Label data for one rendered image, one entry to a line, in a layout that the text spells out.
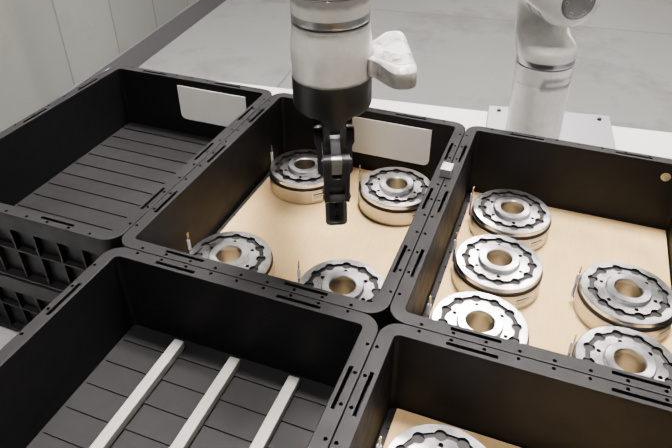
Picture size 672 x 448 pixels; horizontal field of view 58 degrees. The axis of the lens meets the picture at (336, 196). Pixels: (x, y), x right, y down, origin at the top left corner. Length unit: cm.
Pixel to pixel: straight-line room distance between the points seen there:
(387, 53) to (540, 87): 51
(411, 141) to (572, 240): 26
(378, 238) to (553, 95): 40
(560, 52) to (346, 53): 55
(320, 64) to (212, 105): 51
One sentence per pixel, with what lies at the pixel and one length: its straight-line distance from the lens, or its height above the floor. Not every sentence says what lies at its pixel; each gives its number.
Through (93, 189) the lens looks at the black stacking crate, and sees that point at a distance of 98.
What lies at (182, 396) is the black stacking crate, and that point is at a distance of 66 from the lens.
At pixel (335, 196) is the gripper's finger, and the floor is 101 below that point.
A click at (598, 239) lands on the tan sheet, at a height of 83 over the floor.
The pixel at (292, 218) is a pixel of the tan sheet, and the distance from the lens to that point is 85.
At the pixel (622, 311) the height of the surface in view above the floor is 86.
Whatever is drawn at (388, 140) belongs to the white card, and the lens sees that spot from 92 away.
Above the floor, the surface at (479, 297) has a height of 86.
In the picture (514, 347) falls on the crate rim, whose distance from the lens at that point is 57.
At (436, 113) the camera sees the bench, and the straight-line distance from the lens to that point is 142.
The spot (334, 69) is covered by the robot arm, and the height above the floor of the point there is 113.
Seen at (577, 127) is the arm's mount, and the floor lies 79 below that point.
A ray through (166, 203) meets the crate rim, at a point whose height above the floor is 93.
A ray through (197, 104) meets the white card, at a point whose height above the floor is 89.
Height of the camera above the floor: 134
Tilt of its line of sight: 35 degrees down
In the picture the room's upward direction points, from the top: straight up
